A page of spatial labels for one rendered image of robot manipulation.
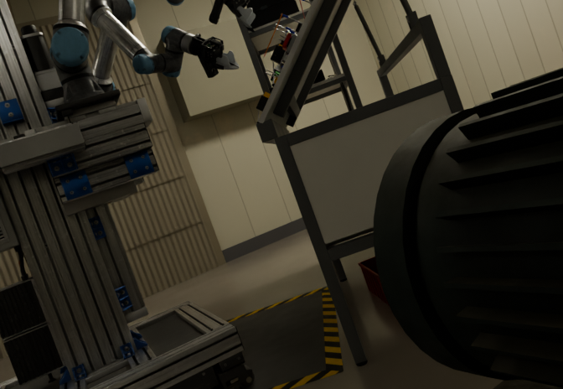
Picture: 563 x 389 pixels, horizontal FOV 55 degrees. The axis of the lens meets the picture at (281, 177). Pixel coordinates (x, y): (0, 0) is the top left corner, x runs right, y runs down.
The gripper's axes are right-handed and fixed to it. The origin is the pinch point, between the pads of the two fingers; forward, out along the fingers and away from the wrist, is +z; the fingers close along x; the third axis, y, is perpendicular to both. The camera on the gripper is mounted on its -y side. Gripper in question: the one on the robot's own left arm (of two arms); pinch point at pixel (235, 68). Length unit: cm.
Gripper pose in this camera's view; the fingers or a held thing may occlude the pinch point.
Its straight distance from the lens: 213.3
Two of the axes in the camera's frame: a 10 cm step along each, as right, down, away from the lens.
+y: 0.3, -6.9, -7.3
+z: 8.3, 4.2, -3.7
